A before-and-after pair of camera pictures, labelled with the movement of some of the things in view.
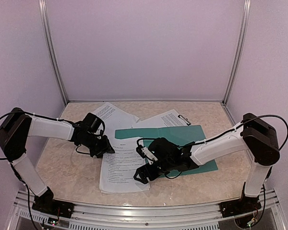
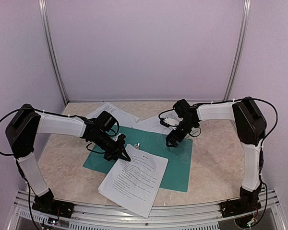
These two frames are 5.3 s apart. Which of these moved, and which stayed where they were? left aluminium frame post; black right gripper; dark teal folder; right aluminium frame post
Moved: dark teal folder; black right gripper
Stayed: left aluminium frame post; right aluminium frame post
